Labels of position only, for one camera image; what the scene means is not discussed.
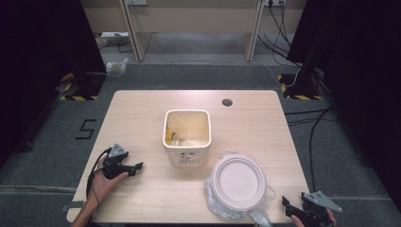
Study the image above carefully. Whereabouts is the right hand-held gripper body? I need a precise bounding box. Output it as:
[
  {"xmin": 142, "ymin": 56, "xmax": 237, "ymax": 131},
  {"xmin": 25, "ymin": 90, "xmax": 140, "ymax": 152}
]
[{"xmin": 301, "ymin": 190, "xmax": 343, "ymax": 227}]

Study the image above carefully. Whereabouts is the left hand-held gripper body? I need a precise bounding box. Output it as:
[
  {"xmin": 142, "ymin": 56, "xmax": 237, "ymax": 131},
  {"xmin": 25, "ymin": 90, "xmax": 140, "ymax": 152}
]
[{"xmin": 102, "ymin": 143, "xmax": 131, "ymax": 181}]

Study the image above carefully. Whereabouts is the white square trash bin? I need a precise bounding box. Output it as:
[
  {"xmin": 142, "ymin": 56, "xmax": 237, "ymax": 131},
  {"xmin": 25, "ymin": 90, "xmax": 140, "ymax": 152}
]
[{"xmin": 162, "ymin": 109, "xmax": 213, "ymax": 167}]

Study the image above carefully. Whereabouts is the stack of paper plates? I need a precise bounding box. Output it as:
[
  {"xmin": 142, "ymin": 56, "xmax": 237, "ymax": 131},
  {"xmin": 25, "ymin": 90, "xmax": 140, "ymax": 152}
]
[{"xmin": 210, "ymin": 153, "xmax": 268, "ymax": 212}]

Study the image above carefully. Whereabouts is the person's right hand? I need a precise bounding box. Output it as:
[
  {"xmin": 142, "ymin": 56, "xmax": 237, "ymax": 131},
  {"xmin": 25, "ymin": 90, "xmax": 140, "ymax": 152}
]
[{"xmin": 289, "ymin": 207, "xmax": 339, "ymax": 227}]

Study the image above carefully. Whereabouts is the person's left hand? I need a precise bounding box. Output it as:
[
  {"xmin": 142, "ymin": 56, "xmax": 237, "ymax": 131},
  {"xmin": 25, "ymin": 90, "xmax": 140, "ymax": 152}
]
[{"xmin": 89, "ymin": 155, "xmax": 130, "ymax": 206}]

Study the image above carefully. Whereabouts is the yellow wrapper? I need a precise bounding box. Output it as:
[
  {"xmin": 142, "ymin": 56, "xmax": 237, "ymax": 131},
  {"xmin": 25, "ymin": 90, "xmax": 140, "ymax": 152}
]
[{"xmin": 165, "ymin": 125, "xmax": 178, "ymax": 147}]

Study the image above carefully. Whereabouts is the grey tape strip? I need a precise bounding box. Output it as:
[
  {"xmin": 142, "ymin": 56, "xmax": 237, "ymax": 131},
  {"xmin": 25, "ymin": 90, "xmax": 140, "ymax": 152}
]
[{"xmin": 61, "ymin": 201, "xmax": 85, "ymax": 213}]

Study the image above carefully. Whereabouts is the black stand base striped tape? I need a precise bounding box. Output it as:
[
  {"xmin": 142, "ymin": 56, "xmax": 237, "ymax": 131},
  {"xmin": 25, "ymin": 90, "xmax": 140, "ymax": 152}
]
[
  {"xmin": 276, "ymin": 73, "xmax": 324, "ymax": 101},
  {"xmin": 59, "ymin": 71, "xmax": 107, "ymax": 102}
]

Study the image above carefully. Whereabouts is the small clear plastic bag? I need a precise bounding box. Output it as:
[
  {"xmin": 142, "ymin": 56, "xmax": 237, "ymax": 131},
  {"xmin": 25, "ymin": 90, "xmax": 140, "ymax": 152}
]
[{"xmin": 104, "ymin": 57, "xmax": 130, "ymax": 77}]

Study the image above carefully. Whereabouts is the black curtain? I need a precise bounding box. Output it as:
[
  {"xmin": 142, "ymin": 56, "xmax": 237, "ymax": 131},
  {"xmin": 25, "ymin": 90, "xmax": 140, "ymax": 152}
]
[
  {"xmin": 286, "ymin": 0, "xmax": 401, "ymax": 213},
  {"xmin": 0, "ymin": 0, "xmax": 107, "ymax": 169}
]

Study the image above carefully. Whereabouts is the white power strip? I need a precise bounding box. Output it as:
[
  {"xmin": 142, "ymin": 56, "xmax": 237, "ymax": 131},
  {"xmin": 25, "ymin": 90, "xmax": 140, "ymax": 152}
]
[{"xmin": 99, "ymin": 30, "xmax": 131, "ymax": 39}]

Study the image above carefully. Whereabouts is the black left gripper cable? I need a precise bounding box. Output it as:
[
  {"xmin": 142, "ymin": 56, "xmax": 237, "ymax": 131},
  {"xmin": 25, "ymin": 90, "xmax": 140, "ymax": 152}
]
[{"xmin": 85, "ymin": 147, "xmax": 113, "ymax": 204}]

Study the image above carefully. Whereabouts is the long black floor cable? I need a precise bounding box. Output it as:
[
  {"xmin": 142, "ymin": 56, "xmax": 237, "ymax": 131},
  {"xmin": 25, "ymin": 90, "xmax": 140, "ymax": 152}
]
[{"xmin": 284, "ymin": 107, "xmax": 340, "ymax": 194}]

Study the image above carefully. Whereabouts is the white floor cable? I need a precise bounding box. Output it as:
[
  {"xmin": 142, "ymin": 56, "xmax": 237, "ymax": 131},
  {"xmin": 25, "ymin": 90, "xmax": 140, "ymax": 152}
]
[{"xmin": 150, "ymin": 40, "xmax": 303, "ymax": 89}]

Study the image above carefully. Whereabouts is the black wall socket cable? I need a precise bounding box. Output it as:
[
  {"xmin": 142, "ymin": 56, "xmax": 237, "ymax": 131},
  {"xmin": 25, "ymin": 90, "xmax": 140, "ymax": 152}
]
[{"xmin": 256, "ymin": 0, "xmax": 303, "ymax": 69}]

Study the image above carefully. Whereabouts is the white wall socket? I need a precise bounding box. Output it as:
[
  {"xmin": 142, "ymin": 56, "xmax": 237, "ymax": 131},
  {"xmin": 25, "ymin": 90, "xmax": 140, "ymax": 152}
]
[{"xmin": 262, "ymin": 0, "xmax": 288, "ymax": 8}]

